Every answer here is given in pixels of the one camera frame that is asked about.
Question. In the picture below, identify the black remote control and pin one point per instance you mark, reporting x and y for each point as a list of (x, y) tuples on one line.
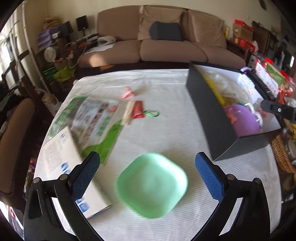
[(260, 86)]

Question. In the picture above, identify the wooden chair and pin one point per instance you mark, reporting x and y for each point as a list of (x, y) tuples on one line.
[(24, 84)]

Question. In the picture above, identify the wicker basket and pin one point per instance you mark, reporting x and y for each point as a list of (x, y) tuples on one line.
[(281, 155)]

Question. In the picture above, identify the striped white tablecloth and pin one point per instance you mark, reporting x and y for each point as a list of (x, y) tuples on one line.
[(176, 133)]

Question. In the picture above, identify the pink clip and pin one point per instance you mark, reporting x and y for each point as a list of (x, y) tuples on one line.
[(129, 93)]

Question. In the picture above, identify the red sachet packet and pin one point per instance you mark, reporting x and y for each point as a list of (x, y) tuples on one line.
[(138, 110)]

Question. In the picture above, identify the green plastic square dish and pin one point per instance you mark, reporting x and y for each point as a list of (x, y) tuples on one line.
[(151, 185)]

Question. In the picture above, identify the red white snack bag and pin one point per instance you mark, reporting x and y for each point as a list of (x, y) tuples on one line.
[(266, 78)]

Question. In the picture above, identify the green carabiner clip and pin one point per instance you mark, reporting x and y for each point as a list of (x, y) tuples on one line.
[(151, 113)]

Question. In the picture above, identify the black speaker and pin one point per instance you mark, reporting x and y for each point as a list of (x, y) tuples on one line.
[(82, 23)]

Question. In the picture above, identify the white ring toy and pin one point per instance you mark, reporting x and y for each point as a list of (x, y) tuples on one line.
[(258, 116)]

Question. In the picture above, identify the purple round lid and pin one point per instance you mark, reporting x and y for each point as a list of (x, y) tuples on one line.
[(245, 69)]

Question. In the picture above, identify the white plastic bag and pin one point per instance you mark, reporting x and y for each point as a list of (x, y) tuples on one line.
[(232, 92)]

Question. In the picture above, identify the dark blue cushion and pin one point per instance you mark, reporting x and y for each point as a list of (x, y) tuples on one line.
[(165, 31)]

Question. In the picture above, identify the purple plastic bowl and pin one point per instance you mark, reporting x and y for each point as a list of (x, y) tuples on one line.
[(242, 120)]

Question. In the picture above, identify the black storage box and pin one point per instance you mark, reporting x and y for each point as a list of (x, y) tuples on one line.
[(220, 135)]

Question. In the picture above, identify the round clock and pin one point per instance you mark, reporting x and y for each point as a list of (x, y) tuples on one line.
[(50, 54)]

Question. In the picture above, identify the brown sofa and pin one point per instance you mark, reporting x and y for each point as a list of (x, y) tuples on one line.
[(203, 38)]

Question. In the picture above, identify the green seaweed snack bag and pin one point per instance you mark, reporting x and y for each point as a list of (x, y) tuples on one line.
[(95, 124)]

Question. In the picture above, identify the yellow box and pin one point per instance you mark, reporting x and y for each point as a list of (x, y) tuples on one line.
[(215, 91)]

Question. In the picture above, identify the cardboard box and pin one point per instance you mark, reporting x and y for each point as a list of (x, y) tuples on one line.
[(242, 32)]

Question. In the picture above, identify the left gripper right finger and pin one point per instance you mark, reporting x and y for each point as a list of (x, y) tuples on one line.
[(242, 212)]

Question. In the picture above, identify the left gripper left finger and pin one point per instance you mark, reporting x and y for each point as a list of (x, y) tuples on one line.
[(41, 221)]

